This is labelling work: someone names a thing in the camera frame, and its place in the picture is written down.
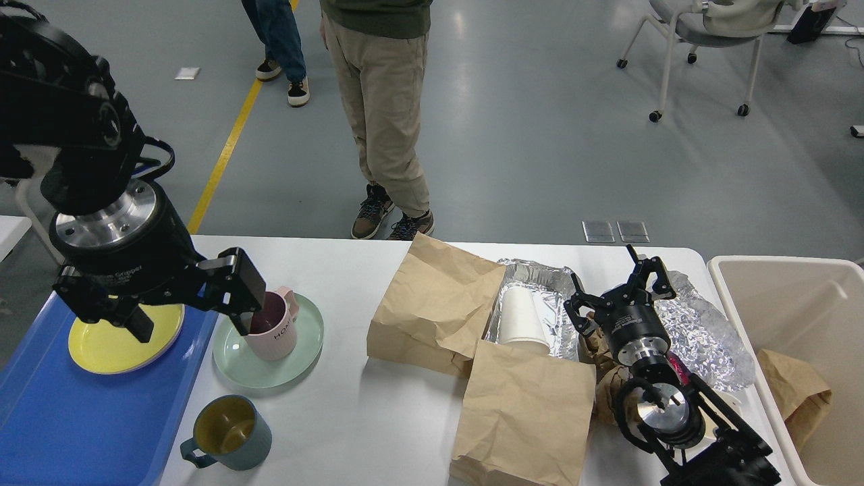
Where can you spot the white paper cup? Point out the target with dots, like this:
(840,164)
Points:
(519,325)

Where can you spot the yellow plate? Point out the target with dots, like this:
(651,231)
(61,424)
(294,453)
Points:
(108,350)

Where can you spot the person in khaki trousers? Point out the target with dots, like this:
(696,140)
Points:
(379,51)

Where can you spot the crumpled brown paper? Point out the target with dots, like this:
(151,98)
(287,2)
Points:
(610,376)

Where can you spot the pink mug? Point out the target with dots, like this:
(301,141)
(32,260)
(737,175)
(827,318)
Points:
(273,332)

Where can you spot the crumpled aluminium foil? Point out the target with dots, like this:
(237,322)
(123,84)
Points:
(704,339)

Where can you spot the beige plastic bin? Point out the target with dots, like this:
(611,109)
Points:
(810,309)

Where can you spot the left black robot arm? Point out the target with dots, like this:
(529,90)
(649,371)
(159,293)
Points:
(57,95)

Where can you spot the upper brown paper bag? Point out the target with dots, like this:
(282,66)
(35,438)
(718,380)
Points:
(436,308)

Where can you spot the person in blue jeans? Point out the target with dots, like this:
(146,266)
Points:
(275,26)

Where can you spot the brown bag in bin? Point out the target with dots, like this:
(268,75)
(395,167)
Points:
(803,398)

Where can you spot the lower brown paper bag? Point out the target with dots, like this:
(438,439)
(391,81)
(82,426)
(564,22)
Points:
(525,419)

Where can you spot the aluminium foil tray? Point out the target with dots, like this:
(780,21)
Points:
(549,287)

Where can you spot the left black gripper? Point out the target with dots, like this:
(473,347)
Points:
(136,245)

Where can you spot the right white office chair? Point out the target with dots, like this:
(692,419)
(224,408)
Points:
(709,24)

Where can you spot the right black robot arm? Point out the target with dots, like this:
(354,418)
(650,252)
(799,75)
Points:
(663,407)

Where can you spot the light green plate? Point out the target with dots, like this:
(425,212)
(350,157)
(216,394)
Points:
(235,360)

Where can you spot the white office chair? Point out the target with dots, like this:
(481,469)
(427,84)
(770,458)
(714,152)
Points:
(22,198)
(709,24)

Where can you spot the left white office chair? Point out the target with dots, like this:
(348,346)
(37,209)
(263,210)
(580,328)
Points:
(22,198)

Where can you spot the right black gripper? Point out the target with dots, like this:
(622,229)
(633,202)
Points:
(634,333)

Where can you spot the brown paper bag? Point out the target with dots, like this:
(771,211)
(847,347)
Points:
(436,308)
(525,419)

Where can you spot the blue-grey mug yellow inside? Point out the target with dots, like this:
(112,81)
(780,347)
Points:
(229,430)

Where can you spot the blue plastic tray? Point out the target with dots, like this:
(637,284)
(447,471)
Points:
(61,425)

